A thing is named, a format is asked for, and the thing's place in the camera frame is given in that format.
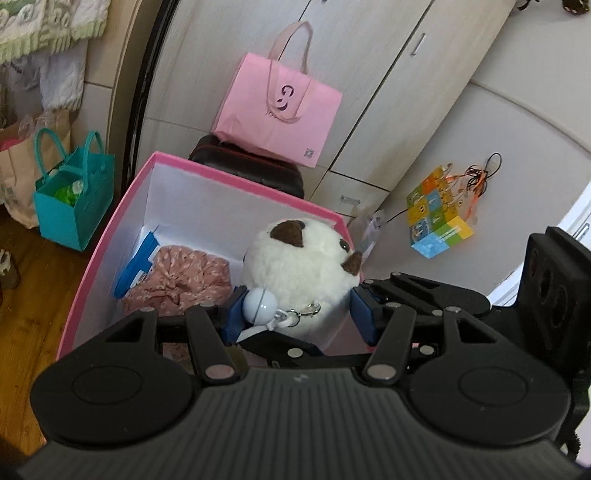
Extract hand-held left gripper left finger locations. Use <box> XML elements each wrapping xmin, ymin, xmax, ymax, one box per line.
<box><xmin>105</xmin><ymin>285</ymin><xmax>249</xmax><ymax>385</ymax></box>

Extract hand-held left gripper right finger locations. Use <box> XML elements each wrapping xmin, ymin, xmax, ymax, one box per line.
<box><xmin>350</xmin><ymin>285</ymin><xmax>499</xmax><ymax>385</ymax></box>

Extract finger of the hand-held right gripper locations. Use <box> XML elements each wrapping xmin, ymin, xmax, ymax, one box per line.
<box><xmin>360</xmin><ymin>271</ymin><xmax>491</xmax><ymax>320</ymax></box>
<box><xmin>238</xmin><ymin>330</ymin><xmax>372</xmax><ymax>370</ymax></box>

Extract white ball keychain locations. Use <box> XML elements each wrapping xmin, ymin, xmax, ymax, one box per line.
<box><xmin>242</xmin><ymin>287</ymin><xmax>324</xmax><ymax>330</ymax></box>

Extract pink floral cloth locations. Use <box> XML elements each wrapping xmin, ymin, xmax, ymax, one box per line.
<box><xmin>122</xmin><ymin>244</ymin><xmax>232</xmax><ymax>317</ymax></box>

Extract white brown plush cat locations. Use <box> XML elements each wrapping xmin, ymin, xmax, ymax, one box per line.
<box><xmin>242</xmin><ymin>218</ymin><xmax>365</xmax><ymax>330</ymax></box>

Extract blue wet wipes packet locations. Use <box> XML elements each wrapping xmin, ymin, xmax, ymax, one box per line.
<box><xmin>115</xmin><ymin>226</ymin><xmax>160</xmax><ymax>298</ymax></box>

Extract pink storage box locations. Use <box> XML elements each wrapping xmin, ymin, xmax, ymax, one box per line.
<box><xmin>55</xmin><ymin>151</ymin><xmax>365</xmax><ymax>365</ymax></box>

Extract colourful paper gift bag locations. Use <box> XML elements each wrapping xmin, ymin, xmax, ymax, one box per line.
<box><xmin>405</xmin><ymin>164</ymin><xmax>475</xmax><ymax>259</ymax></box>

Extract black case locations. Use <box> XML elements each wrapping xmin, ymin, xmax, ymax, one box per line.
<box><xmin>188</xmin><ymin>135</ymin><xmax>305</xmax><ymax>200</ymax></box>

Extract teal tote bag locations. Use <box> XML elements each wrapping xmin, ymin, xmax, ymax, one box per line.
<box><xmin>33</xmin><ymin>128</ymin><xmax>115</xmax><ymax>252</ymax></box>

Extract pink paper bag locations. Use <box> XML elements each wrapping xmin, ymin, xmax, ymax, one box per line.
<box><xmin>212</xmin><ymin>21</ymin><xmax>343</xmax><ymax>169</ymax></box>

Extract brown paper bag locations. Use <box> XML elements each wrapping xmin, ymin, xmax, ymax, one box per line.
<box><xmin>0</xmin><ymin>108</ymin><xmax>72</xmax><ymax>230</ymax></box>

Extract white hanging cloth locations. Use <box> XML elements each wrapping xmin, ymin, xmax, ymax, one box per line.
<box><xmin>39</xmin><ymin>41</ymin><xmax>88</xmax><ymax>112</ymax></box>

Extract orange and black cords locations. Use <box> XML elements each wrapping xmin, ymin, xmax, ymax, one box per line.
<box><xmin>443</xmin><ymin>152</ymin><xmax>503</xmax><ymax>217</ymax></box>

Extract black curved frame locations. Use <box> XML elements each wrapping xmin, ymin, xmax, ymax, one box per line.
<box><xmin>122</xmin><ymin>0</ymin><xmax>178</xmax><ymax>185</ymax></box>

